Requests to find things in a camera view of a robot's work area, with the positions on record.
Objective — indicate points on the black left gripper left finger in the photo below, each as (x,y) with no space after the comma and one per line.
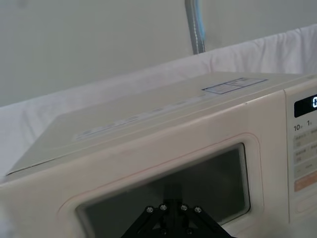
(148,223)

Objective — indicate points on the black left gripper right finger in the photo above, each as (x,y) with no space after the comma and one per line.
(200,223)

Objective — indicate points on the cream microwave oven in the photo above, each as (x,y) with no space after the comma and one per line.
(148,111)

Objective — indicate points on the oven control panel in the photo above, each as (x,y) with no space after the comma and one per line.
(302,153)

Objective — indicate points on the white curtain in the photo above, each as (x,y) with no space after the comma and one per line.
(86,37)

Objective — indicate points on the grey striped post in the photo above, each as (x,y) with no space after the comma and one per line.
(196,29)

